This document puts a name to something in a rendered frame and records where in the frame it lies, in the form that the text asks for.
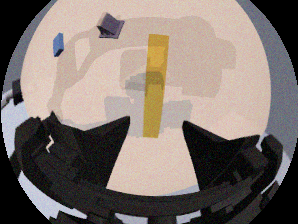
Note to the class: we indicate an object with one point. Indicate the blue flat bar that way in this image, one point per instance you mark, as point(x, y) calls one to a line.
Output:
point(58, 44)

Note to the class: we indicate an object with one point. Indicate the yellow bar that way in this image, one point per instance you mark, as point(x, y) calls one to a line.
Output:
point(156, 61)

